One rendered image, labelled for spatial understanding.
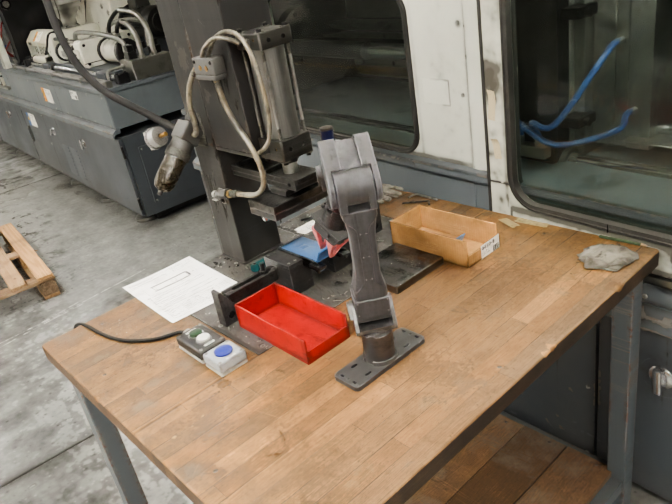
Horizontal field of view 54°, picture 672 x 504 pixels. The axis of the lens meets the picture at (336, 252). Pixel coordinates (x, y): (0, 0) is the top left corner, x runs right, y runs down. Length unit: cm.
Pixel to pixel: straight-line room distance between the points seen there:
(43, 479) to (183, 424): 159
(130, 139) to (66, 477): 250
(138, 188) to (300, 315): 329
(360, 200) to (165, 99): 365
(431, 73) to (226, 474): 131
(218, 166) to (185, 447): 76
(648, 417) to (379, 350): 96
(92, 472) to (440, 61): 194
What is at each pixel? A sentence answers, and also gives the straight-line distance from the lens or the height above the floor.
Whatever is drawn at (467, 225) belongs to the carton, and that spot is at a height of 95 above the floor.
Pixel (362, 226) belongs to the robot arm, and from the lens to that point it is 115.
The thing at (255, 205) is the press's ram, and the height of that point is 113.
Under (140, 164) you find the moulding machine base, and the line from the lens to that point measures 468.
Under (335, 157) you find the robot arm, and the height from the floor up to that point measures 133.
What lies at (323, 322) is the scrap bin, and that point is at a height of 91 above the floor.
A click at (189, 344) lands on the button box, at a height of 93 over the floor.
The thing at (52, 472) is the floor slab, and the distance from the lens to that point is 287.
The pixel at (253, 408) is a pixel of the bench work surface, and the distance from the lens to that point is 129.
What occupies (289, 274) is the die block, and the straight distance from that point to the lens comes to 157.
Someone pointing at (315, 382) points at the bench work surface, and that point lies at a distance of 131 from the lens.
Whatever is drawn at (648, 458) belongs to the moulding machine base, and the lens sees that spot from 213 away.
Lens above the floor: 169
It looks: 27 degrees down
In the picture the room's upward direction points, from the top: 10 degrees counter-clockwise
